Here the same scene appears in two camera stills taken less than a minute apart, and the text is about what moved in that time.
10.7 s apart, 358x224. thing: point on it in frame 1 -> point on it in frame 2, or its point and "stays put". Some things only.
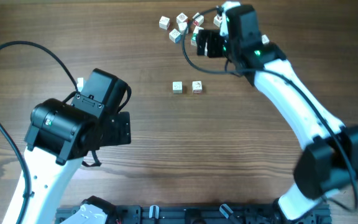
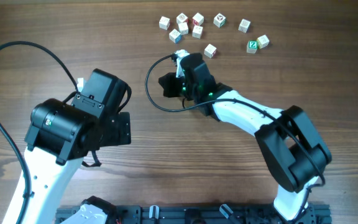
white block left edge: (174, 36) stays put
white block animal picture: (182, 27) stays put
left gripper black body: (116, 133) stays put
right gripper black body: (219, 46) -> (179, 86)
